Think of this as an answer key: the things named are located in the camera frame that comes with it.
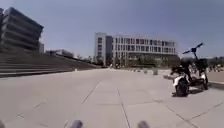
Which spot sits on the wide stone staircase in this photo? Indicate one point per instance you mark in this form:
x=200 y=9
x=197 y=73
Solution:
x=33 y=63

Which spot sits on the black and white scooter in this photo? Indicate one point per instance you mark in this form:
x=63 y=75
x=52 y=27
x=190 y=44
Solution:
x=186 y=79

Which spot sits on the white building with many windows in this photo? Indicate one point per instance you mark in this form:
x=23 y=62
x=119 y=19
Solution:
x=133 y=46

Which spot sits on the pale paved plaza ground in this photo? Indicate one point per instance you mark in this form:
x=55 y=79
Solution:
x=110 y=96

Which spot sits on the low building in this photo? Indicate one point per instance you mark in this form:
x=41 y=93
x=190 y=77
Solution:
x=60 y=52

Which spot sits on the stone bollard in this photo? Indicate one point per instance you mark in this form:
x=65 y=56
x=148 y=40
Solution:
x=145 y=70
x=155 y=71

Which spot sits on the robot's own part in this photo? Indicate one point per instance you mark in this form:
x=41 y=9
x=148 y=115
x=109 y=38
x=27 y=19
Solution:
x=76 y=124
x=143 y=125

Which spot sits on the dark tiered building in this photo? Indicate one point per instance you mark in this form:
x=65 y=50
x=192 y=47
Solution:
x=20 y=30

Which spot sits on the group of trees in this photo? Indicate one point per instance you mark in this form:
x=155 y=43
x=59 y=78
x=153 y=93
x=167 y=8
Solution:
x=216 y=61

